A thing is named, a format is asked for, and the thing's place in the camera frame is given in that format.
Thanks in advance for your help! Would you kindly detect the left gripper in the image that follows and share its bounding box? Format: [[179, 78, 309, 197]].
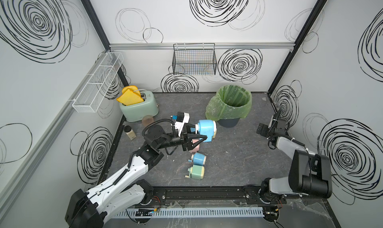
[[156, 124, 204, 153]]

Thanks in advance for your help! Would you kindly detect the green sharpener bottom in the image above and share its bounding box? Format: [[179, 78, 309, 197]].
[[185, 165, 205, 180]]

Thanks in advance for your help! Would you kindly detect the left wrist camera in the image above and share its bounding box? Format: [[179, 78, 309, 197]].
[[172, 112, 190, 137]]

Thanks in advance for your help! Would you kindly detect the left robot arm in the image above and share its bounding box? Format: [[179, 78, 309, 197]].
[[65, 119, 217, 228]]

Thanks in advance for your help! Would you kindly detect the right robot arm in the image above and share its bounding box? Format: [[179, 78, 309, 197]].
[[257, 111, 333, 203]]

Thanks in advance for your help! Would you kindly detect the black wire basket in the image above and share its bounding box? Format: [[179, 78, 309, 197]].
[[171, 43, 217, 75]]

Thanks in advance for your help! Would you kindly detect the yellow toy toast slice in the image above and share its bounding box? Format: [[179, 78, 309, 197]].
[[117, 85, 144, 106]]

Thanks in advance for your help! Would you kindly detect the bin with green bag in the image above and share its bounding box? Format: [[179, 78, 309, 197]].
[[205, 85, 252, 128]]

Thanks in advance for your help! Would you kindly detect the grey slotted cable duct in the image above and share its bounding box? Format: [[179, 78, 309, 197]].
[[114, 207, 264, 219]]

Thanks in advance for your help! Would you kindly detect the mint green toaster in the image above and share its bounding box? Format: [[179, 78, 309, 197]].
[[119, 90, 159, 122]]

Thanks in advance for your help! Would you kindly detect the blue sharpener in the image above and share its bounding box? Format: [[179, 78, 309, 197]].
[[195, 120, 217, 142], [188, 152, 206, 166]]

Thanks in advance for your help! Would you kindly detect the white wire shelf basket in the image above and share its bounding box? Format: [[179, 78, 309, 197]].
[[72, 51, 124, 113]]

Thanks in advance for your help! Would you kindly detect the small beige bottle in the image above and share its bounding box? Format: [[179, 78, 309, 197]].
[[123, 125, 137, 140]]

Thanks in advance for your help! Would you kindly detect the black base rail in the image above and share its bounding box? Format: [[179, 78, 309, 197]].
[[86, 184, 327, 206]]

